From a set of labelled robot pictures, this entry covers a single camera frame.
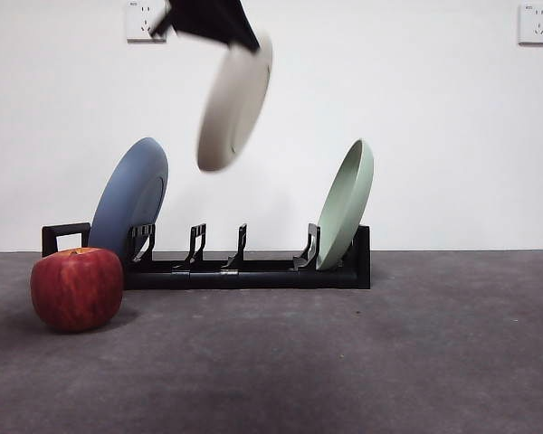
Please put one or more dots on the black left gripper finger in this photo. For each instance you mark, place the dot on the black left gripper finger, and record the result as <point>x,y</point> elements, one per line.
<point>185,20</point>
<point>228,18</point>

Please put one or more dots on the cream yellow plate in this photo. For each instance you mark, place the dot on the cream yellow plate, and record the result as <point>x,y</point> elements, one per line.
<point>231,108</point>

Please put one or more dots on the red apple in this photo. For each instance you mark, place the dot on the red apple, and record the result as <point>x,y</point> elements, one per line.
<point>77,291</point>

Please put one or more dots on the blue plate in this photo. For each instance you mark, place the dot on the blue plate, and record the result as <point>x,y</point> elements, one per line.
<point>126,194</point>

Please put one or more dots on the green plate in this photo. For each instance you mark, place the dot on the green plate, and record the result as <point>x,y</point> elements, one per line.
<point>344,217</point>

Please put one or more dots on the black plate rack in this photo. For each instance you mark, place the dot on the black plate rack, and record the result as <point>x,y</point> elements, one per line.
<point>262,278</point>

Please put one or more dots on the white wall socket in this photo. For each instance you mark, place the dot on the white wall socket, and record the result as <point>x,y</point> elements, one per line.
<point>537,25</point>
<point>136,20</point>

